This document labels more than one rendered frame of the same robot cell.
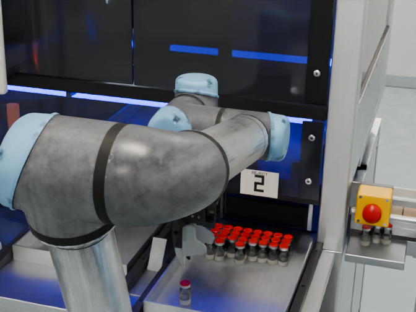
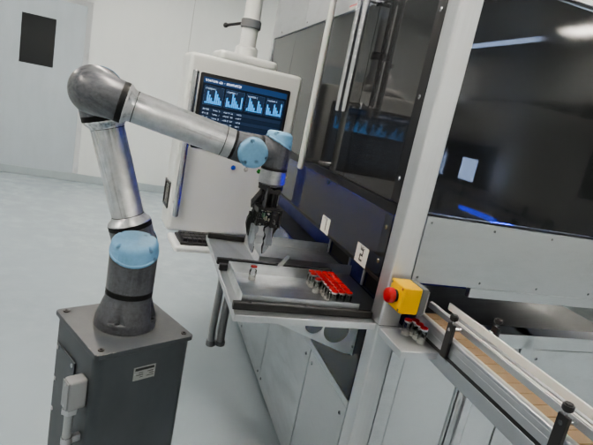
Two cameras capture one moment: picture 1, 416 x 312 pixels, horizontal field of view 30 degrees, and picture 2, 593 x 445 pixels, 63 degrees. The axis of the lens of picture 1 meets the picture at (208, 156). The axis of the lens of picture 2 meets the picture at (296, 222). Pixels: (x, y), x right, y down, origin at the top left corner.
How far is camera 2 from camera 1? 1.35 m
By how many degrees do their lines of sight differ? 53
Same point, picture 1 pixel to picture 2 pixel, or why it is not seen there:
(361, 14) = (425, 134)
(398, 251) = (416, 349)
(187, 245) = (251, 236)
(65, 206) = not seen: hidden behind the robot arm
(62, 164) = not seen: hidden behind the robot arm
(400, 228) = (437, 339)
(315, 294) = (310, 317)
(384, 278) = not seen: outside the picture
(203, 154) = (104, 81)
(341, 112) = (401, 210)
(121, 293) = (114, 173)
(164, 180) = (76, 80)
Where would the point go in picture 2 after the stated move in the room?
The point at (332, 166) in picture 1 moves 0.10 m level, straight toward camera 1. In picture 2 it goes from (389, 252) to (357, 249)
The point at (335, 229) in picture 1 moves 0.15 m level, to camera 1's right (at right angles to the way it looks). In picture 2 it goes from (379, 305) to (419, 330)
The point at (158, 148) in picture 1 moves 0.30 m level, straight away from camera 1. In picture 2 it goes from (86, 69) to (206, 93)
